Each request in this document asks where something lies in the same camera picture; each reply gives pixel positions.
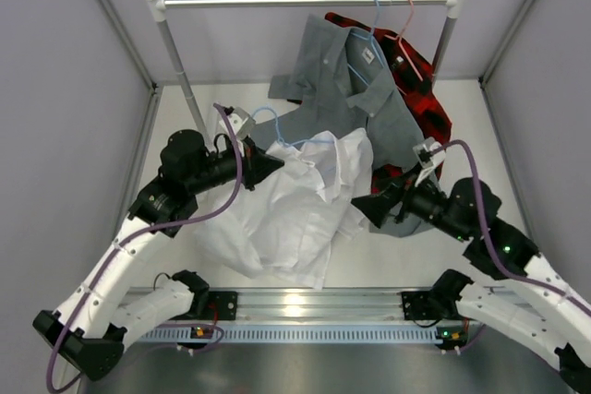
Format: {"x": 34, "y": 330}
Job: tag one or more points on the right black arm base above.
{"x": 454, "y": 330}

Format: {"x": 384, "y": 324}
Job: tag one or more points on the pink wire hanger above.
{"x": 406, "y": 25}

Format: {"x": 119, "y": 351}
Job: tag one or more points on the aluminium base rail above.
{"x": 307, "y": 306}

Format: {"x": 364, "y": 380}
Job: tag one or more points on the white metal clothes rack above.
{"x": 158, "y": 9}

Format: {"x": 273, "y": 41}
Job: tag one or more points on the white shirt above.
{"x": 285, "y": 227}

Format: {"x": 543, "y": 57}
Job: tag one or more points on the red black plaid shirt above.
{"x": 390, "y": 103}

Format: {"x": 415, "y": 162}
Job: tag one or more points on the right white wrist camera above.
{"x": 428, "y": 158}

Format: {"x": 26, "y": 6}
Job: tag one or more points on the slotted grey cable duct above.
{"x": 322, "y": 334}

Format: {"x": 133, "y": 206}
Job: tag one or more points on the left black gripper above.
{"x": 257, "y": 164}

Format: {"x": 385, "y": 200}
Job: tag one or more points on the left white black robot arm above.
{"x": 92, "y": 329}

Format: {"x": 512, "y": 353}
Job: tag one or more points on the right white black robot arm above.
{"x": 512, "y": 288}

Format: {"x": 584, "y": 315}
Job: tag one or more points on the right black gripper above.
{"x": 376, "y": 206}

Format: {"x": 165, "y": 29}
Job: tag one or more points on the blue hanger holding grey shirt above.
{"x": 375, "y": 20}

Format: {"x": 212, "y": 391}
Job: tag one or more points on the light blue hanger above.
{"x": 313, "y": 133}

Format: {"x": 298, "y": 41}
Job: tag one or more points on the grey button-up shirt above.
{"x": 296, "y": 88}

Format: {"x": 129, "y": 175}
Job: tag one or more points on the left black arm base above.
{"x": 221, "y": 306}

